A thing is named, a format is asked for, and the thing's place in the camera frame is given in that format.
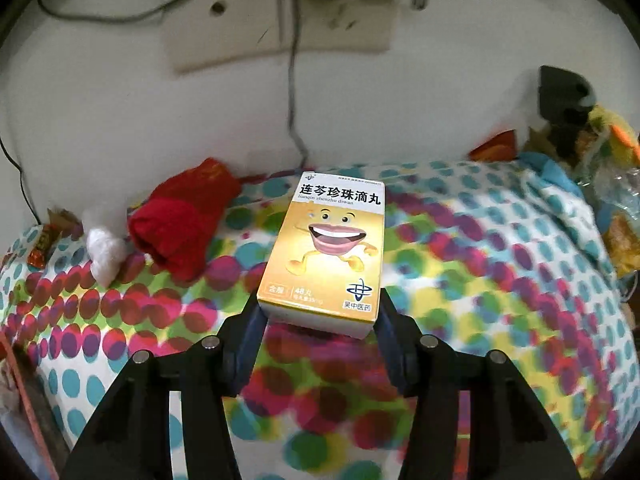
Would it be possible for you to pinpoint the red sock on bed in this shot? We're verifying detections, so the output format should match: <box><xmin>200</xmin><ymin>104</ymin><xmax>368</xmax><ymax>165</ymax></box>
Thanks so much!
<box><xmin>127</xmin><ymin>157</ymin><xmax>241</xmax><ymax>282</ymax></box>

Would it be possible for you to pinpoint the small candy wrapper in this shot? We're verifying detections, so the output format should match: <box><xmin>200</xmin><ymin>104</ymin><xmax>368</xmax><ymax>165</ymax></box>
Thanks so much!
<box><xmin>27</xmin><ymin>209</ymin><xmax>81</xmax><ymax>270</ymax></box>

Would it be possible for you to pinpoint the blue cloth at pillow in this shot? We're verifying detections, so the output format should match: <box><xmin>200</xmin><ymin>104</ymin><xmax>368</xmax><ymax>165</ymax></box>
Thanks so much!
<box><xmin>518</xmin><ymin>152</ymin><xmax>584</xmax><ymax>200</ymax></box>

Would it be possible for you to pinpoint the red packet by wall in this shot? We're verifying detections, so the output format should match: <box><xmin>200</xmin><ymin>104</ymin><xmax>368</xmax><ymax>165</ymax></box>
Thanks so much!
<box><xmin>468</xmin><ymin>130</ymin><xmax>518</xmax><ymax>162</ymax></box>

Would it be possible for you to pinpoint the black clamp mount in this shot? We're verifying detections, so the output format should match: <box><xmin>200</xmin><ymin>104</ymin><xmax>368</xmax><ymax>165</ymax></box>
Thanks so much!
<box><xmin>538</xmin><ymin>65</ymin><xmax>597</xmax><ymax>159</ymax></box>

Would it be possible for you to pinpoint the yellow snack bag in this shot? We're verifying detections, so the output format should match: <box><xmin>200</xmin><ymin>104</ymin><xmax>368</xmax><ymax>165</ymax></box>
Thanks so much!
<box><xmin>603</xmin><ymin>212</ymin><xmax>640</xmax><ymax>278</ymax></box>

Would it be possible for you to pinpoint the yellow medicine box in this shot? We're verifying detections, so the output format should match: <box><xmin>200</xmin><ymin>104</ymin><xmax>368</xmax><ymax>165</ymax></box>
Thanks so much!
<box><xmin>257</xmin><ymin>171</ymin><xmax>385</xmax><ymax>339</ymax></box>

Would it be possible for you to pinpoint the yellow crochet duck toy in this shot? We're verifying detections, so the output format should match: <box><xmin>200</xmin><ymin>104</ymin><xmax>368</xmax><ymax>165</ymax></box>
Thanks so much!
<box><xmin>576</xmin><ymin>104</ymin><xmax>639</xmax><ymax>169</ymax></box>

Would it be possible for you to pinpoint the red round tray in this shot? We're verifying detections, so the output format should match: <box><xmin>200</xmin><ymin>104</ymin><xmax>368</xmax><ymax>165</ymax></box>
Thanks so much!
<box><xmin>1</xmin><ymin>334</ymin><xmax>68</xmax><ymax>480</ymax></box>

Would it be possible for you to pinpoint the clear plastic bag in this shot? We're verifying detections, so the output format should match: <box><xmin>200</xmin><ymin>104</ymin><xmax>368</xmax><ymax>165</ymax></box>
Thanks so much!
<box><xmin>574</xmin><ymin>159</ymin><xmax>640</xmax><ymax>281</ymax></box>

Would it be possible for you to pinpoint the white wall socket plate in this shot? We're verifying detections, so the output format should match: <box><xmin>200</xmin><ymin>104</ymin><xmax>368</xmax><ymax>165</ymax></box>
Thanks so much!
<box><xmin>160</xmin><ymin>0</ymin><xmax>399</xmax><ymax>73</ymax></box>

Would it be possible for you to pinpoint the polka dot bed sheet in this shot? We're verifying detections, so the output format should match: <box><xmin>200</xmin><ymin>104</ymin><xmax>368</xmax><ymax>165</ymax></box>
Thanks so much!
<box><xmin>1</xmin><ymin>162</ymin><xmax>639</xmax><ymax>479</ymax></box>

